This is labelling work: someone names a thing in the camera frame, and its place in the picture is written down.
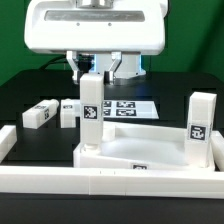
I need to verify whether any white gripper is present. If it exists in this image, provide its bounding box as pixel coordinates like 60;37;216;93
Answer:
24;0;167;84

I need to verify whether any white desk tabletop tray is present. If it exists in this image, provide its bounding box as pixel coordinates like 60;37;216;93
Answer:
72;120;216;172

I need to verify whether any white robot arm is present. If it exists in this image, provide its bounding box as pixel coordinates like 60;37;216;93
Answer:
24;0;171;84

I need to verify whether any white U-shaped obstacle fence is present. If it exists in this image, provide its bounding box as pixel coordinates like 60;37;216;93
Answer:
0;125;224;199

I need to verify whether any black cable with connector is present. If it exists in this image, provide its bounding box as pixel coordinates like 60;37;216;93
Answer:
39;54;73;70

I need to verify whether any white marker base plate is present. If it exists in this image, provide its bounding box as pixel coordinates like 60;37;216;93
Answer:
84;100;159;119

